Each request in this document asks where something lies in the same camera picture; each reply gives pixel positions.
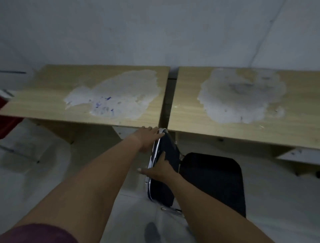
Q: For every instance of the black chair with chrome frame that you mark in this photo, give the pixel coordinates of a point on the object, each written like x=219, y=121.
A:
x=212, y=182

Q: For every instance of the wooden desk with blue stains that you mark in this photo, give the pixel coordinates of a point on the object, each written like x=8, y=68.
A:
x=62, y=92

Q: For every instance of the person's right forearm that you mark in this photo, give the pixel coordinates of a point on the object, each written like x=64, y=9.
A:
x=212, y=212

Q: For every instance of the person's right thumb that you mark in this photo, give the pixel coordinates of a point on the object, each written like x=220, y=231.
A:
x=144, y=171

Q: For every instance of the person's left forearm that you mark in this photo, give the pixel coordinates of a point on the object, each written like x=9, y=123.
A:
x=90, y=185

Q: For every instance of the red plastic chair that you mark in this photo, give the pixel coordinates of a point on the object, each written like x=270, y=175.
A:
x=6, y=120

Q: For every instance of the person's right hand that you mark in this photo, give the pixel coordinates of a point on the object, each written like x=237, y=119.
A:
x=162, y=171

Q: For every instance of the wooden desk with worn top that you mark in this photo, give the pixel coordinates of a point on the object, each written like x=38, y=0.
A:
x=295, y=112

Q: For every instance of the person's left fingers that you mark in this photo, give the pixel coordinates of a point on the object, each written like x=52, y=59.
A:
x=155, y=132

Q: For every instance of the person's left hand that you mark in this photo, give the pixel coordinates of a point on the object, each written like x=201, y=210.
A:
x=146, y=140

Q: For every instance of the purple sleeve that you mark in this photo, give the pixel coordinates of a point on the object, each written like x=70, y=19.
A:
x=37, y=234

